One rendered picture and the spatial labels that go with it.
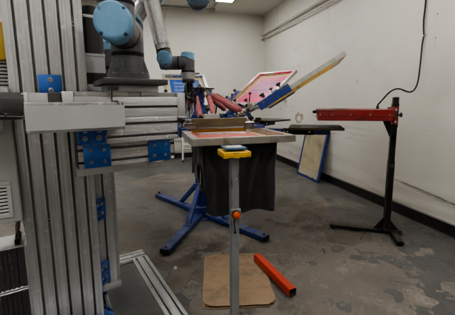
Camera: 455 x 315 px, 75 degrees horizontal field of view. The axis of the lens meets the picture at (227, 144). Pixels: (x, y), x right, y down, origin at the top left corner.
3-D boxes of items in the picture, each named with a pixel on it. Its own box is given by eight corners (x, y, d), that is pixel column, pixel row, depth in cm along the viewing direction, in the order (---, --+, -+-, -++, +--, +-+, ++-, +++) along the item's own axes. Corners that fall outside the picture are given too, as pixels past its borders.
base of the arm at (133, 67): (112, 78, 101) (110, 48, 99) (104, 80, 113) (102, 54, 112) (155, 79, 109) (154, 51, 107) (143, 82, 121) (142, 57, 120)
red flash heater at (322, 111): (384, 119, 273) (384, 106, 271) (399, 123, 229) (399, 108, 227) (315, 119, 288) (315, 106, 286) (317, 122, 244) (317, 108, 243)
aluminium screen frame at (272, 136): (296, 141, 165) (296, 135, 164) (191, 146, 150) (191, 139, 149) (249, 129, 240) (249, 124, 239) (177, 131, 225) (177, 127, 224)
